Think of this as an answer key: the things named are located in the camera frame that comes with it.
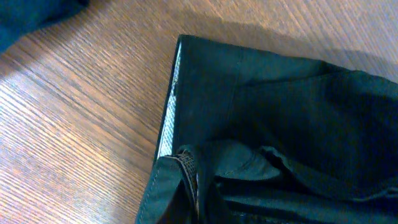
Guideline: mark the black shorts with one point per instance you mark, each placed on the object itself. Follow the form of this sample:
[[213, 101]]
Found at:
[[249, 136]]

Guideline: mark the folded navy blue garment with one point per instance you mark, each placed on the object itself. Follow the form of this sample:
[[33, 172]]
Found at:
[[20, 17]]

